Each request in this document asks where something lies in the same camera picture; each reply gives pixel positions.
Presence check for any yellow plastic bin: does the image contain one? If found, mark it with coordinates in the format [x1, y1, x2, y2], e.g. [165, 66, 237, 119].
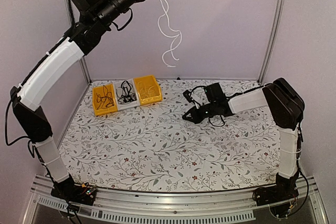
[133, 75, 163, 105]
[92, 84, 118, 116]

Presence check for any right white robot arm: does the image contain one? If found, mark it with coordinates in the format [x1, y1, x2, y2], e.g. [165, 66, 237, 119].
[182, 78, 305, 201]

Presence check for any front aluminium rail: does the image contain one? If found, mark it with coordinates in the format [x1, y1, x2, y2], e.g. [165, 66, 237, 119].
[23, 175, 329, 223]

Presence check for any black ribbon cable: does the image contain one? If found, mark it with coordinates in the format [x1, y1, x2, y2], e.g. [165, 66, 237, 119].
[117, 80, 139, 104]

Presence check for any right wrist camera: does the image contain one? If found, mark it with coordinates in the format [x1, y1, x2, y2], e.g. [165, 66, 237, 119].
[183, 90, 201, 109]

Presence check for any left yellow plastic bin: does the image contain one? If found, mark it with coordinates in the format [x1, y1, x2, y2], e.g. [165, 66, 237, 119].
[92, 84, 118, 116]

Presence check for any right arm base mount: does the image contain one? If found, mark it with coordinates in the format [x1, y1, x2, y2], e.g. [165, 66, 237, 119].
[252, 174, 299, 219]

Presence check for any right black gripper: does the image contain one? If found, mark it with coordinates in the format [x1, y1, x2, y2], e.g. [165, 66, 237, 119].
[182, 102, 217, 124]

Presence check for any white translucent plastic bin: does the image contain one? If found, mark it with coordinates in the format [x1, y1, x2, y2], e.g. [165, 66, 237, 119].
[113, 79, 140, 111]

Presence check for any right yellow plastic bin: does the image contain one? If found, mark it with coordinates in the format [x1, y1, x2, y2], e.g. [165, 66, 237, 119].
[133, 75, 163, 105]

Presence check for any right aluminium frame post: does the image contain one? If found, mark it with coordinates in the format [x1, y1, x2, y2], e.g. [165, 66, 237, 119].
[257, 0, 285, 84]

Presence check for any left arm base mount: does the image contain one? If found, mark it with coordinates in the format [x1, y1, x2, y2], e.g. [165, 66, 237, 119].
[51, 175, 97, 206]

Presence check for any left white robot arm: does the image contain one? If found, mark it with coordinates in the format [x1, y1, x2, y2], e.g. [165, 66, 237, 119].
[7, 0, 145, 200]

